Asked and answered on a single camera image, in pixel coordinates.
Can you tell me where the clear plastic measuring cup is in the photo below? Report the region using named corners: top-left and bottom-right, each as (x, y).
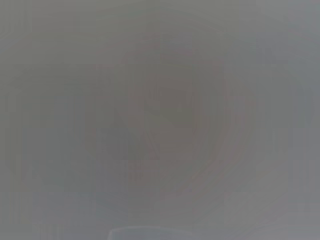
top-left (107, 225), bottom-right (185, 240)

